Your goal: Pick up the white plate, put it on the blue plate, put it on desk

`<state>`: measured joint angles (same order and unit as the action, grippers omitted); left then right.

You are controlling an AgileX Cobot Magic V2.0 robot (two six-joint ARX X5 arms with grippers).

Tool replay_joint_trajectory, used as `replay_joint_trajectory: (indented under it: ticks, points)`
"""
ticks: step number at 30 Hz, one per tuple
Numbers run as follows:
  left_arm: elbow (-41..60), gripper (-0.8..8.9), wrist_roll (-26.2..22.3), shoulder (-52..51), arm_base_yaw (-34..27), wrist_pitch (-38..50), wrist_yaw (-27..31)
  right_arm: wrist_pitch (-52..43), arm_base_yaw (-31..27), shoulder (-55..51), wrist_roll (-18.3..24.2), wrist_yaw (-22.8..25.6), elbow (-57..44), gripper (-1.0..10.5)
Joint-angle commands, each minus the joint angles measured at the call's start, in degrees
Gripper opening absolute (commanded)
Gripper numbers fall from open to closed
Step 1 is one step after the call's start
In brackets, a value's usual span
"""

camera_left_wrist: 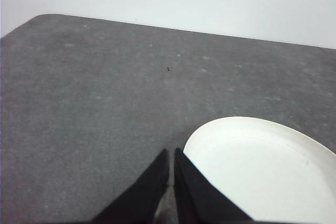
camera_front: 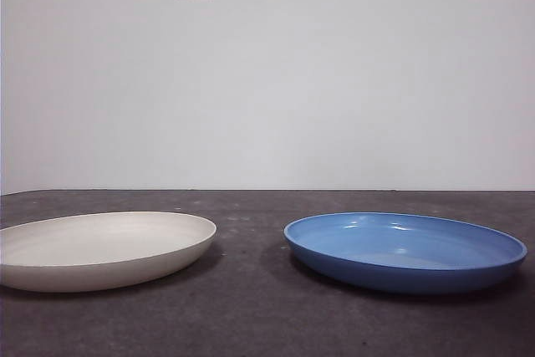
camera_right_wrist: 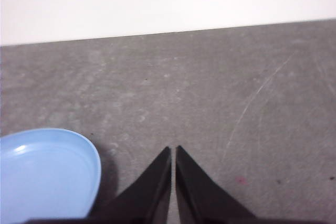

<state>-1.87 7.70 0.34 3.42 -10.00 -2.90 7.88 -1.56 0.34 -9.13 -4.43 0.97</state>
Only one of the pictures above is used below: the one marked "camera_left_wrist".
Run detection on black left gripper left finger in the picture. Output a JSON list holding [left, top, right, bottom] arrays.
[[91, 148, 170, 224]]

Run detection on white round plate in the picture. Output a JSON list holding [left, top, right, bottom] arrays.
[[183, 116, 336, 222]]

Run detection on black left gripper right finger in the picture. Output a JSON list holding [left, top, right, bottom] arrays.
[[173, 147, 260, 224]]

